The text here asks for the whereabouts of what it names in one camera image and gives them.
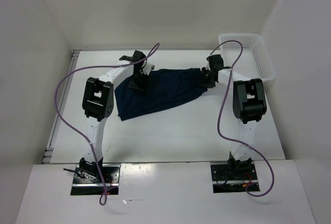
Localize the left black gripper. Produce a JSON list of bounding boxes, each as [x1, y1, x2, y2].
[[128, 71, 152, 96]]

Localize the navy blue shorts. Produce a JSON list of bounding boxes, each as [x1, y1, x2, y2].
[[115, 68, 207, 121]]

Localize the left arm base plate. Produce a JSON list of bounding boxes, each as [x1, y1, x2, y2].
[[70, 164, 121, 196]]

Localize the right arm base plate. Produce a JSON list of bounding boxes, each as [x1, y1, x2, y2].
[[210, 162, 260, 193]]

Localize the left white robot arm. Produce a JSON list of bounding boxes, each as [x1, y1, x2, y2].
[[79, 50, 154, 183]]

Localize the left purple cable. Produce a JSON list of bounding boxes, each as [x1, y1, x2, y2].
[[54, 42, 161, 206]]

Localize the purple cable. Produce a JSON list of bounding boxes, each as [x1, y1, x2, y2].
[[209, 39, 275, 198], [54, 42, 161, 206]]

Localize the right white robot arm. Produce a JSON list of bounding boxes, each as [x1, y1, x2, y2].
[[202, 54, 267, 179]]

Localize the white plastic basket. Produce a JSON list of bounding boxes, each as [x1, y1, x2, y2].
[[218, 33, 276, 82]]

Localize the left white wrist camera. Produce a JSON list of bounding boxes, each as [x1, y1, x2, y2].
[[142, 63, 155, 75]]

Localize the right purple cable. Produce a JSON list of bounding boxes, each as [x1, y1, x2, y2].
[[209, 39, 275, 198]]

